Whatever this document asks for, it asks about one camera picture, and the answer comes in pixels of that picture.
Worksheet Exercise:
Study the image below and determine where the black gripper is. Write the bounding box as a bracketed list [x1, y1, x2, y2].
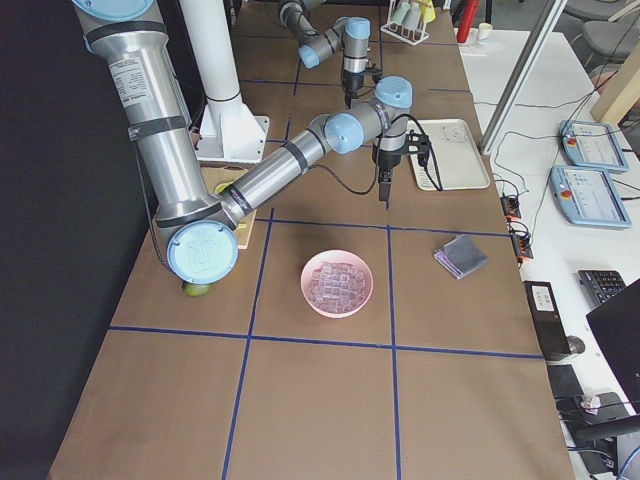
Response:
[375, 149, 403, 202]
[341, 71, 364, 107]

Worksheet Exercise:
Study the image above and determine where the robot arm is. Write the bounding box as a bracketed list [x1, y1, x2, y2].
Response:
[278, 1, 381, 108]
[74, 1, 413, 285]

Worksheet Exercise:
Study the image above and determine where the metal cup rack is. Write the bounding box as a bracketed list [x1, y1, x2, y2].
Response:
[380, 0, 436, 46]

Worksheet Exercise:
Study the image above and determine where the grey-green cup on rack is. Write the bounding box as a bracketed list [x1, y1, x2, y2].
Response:
[389, 0, 410, 25]

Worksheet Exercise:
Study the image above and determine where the pink bowl of ice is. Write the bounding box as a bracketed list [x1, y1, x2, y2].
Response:
[300, 250, 373, 319]

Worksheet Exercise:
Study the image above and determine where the yellow cup on rack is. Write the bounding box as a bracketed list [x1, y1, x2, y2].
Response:
[418, 0, 436, 25]

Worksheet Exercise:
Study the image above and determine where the cream bear tray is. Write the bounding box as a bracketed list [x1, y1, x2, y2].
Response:
[410, 119, 490, 191]

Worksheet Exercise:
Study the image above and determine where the grey folded cloth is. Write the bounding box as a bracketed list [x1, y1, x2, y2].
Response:
[433, 234, 488, 279]

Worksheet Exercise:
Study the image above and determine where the red bottle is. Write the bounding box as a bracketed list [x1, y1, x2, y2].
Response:
[456, 0, 480, 44]

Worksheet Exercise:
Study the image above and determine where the lemon slices stack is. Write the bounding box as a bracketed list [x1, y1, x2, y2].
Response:
[214, 182, 232, 195]

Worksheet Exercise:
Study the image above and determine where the wooden cutting board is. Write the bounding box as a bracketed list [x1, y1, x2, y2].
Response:
[201, 166, 256, 250]

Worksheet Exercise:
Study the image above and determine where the near blue teach pendant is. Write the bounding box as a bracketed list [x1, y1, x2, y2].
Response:
[550, 166, 632, 229]

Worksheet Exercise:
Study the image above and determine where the blue teach pendant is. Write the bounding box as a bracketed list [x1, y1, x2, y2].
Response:
[558, 120, 629, 173]
[550, 166, 632, 229]

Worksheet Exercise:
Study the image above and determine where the green lime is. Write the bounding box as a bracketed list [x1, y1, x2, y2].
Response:
[182, 282, 211, 297]

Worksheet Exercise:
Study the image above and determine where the far blue teach pendant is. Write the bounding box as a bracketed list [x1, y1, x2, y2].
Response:
[558, 120, 629, 173]

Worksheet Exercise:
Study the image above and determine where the black box with label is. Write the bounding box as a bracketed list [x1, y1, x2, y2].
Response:
[523, 281, 571, 361]

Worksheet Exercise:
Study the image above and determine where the black keyboard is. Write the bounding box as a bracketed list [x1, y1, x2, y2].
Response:
[578, 270, 626, 306]

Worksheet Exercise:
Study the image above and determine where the black computer mouse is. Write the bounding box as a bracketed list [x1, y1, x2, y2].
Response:
[566, 335, 586, 355]

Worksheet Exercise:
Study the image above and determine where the black monitor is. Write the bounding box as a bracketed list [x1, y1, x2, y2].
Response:
[587, 280, 640, 401]

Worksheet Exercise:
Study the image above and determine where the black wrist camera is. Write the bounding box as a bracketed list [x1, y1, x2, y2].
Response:
[407, 130, 432, 169]
[363, 64, 383, 85]

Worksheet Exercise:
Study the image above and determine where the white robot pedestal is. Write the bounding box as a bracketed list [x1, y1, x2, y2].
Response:
[180, 0, 269, 164]

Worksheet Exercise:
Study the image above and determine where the aluminium frame post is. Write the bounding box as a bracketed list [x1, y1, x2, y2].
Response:
[480, 0, 567, 155]

